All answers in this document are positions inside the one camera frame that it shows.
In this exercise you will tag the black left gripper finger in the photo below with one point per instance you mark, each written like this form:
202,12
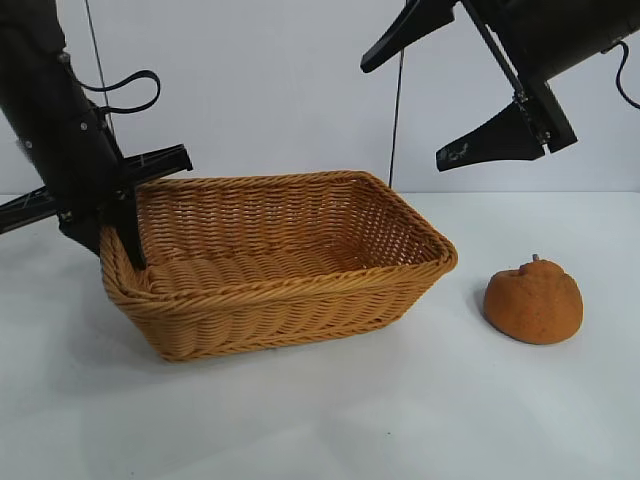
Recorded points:
129,225
82,232

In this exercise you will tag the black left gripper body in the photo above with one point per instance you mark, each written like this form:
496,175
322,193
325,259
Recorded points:
60,135

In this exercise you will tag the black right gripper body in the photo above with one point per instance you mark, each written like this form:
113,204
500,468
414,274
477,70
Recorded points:
560,30

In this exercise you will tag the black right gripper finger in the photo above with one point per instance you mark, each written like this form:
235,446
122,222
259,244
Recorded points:
417,27
497,141

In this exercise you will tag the woven wicker basket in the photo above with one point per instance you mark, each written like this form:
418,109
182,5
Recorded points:
280,295

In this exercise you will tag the wrinkled orange fruit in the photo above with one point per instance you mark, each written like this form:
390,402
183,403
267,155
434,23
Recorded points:
535,310

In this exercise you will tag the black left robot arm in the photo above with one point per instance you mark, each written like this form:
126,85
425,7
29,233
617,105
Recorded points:
27,25

